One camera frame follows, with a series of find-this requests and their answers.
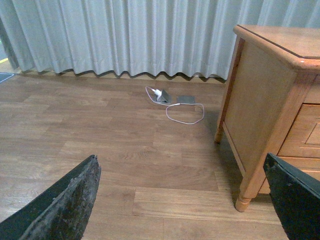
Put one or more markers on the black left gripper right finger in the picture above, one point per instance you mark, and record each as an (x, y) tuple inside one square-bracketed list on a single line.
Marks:
[(295, 196)]

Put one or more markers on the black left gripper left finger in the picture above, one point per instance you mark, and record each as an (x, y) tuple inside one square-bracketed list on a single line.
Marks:
[(62, 211)]

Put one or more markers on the wooden nightstand cabinet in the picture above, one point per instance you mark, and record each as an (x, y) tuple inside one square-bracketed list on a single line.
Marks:
[(271, 103)]

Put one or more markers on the closed metal floor plate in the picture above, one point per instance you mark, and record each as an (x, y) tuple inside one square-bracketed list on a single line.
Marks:
[(185, 99)]

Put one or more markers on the grey floor mat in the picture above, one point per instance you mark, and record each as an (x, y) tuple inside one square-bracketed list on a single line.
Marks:
[(5, 76)]

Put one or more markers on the white floor plug adapter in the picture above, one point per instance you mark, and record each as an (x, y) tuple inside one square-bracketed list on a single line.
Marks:
[(157, 92)]

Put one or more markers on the open metal floor socket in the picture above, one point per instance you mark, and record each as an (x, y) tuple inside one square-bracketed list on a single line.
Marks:
[(164, 98)]

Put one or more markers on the grey pleated curtain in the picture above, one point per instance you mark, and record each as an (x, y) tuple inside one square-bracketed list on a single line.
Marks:
[(138, 36)]

